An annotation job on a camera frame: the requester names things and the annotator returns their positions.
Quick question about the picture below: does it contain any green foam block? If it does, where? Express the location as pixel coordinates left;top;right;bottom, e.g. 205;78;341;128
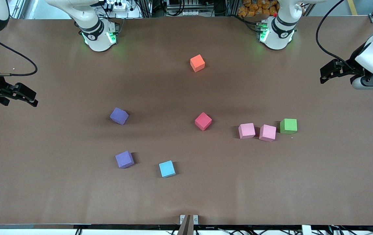
280;118;298;134

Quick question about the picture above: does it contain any metal table bracket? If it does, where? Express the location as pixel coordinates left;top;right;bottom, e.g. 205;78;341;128
180;214;199;235

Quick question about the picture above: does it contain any black cable bundle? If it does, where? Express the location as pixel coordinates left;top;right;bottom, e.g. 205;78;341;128
329;219;373;235

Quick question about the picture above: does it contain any purple foam block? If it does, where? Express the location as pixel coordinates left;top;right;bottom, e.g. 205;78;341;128
110;107;129;125
115;150;135;169

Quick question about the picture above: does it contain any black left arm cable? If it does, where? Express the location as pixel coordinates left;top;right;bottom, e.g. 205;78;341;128
316;0;357;67

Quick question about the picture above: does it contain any pink foam block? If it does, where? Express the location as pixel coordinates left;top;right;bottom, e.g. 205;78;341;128
259;124;277;142
238;123;256;139

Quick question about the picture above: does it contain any orange snack bag pile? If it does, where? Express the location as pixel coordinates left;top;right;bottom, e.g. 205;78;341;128
238;0;280;17

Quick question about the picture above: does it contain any orange foam block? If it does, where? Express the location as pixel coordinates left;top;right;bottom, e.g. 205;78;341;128
190;54;206;72

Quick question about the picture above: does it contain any blue foam block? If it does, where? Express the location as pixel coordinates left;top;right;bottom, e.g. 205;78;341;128
159;160;176;178

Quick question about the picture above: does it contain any white power strip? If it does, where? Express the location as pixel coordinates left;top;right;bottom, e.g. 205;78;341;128
105;0;128;11

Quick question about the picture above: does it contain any red foam block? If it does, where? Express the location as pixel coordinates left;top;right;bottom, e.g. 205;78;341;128
195;112;213;131

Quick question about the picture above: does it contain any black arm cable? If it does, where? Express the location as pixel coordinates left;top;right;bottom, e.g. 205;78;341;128
316;0;357;67
0;31;39;77

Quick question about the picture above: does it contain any dark equipment rack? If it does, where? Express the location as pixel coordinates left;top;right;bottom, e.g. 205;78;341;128
134;0;239;17

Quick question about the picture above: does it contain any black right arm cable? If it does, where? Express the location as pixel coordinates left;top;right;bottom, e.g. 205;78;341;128
0;31;39;77

